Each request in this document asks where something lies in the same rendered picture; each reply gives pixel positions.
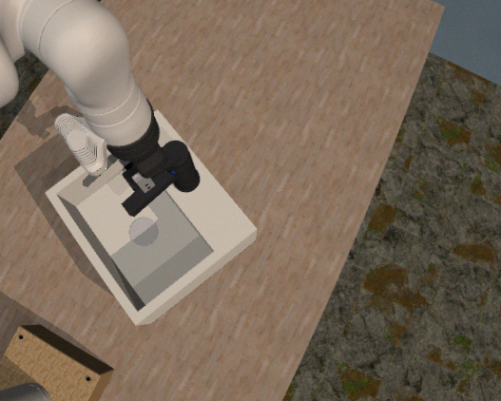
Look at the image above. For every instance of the white rectangular sink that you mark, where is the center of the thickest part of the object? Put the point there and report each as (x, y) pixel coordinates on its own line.
(139, 257)

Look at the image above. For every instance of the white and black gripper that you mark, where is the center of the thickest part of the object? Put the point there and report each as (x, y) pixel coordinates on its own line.
(133, 139)

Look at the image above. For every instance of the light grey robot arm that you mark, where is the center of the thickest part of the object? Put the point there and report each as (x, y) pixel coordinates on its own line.
(83, 43)

